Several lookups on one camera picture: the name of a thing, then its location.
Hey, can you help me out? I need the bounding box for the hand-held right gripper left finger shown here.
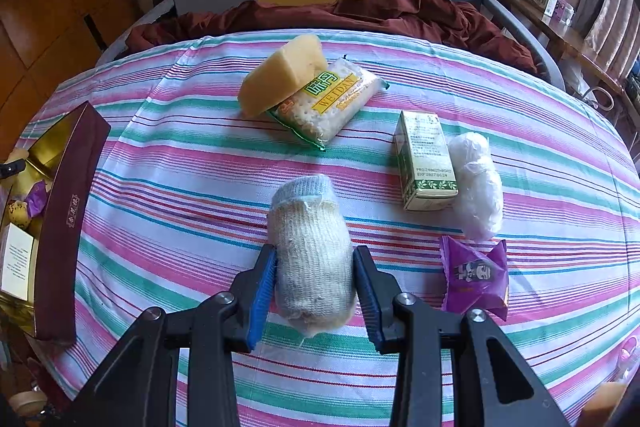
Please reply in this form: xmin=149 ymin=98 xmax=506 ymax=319
xmin=65 ymin=243 xmax=278 ymax=427

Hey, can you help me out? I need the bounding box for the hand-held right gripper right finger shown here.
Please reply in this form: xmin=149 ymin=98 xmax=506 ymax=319
xmin=352 ymin=245 xmax=573 ymax=427

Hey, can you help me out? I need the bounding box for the purple candy packet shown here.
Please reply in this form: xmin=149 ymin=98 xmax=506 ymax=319
xmin=22 ymin=182 xmax=48 ymax=218
xmin=440 ymin=234 xmax=511 ymax=323

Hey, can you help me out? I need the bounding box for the white knitted sock roll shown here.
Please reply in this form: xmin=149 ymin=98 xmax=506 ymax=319
xmin=270 ymin=174 xmax=358 ymax=338

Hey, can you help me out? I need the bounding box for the gold tin box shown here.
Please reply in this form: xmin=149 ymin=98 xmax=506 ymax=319
xmin=0 ymin=102 xmax=112 ymax=343

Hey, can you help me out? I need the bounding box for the white plastic-wrapped lump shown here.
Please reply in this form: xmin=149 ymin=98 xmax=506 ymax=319
xmin=447 ymin=132 xmax=503 ymax=243

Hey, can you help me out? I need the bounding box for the green white carton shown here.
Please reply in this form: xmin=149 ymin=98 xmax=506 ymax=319
xmin=394 ymin=110 xmax=459 ymax=212

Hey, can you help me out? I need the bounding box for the cracker packet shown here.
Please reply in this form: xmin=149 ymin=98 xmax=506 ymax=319
xmin=267 ymin=57 xmax=391 ymax=152

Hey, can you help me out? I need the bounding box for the large yellow sponge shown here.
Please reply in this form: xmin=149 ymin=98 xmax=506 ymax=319
xmin=237 ymin=34 xmax=326 ymax=118

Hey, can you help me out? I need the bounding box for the striped tablecloth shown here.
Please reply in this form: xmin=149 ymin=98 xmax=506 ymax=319
xmin=20 ymin=29 xmax=640 ymax=427

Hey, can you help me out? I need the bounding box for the cream round container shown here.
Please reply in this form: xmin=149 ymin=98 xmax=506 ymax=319
xmin=7 ymin=389 xmax=48 ymax=415

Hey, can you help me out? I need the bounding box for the tan blurred object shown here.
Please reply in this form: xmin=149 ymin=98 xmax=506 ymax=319
xmin=575 ymin=382 xmax=628 ymax=427

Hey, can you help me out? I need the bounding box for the small pink object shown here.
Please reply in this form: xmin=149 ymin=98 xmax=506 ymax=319
xmin=617 ymin=342 xmax=640 ymax=383

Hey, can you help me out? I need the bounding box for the dark red blanket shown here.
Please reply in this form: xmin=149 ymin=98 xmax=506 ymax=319
xmin=125 ymin=0 xmax=538 ymax=75

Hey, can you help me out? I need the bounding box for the wooden side shelf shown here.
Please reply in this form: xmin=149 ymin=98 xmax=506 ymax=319
xmin=492 ymin=0 xmax=640 ymax=132

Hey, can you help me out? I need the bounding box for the purple jar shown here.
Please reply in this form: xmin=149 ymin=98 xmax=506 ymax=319
xmin=552 ymin=0 xmax=576 ymax=25

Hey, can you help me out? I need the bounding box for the patterned beige curtain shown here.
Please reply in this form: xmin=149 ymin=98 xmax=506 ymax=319
xmin=572 ymin=0 xmax=640 ymax=82

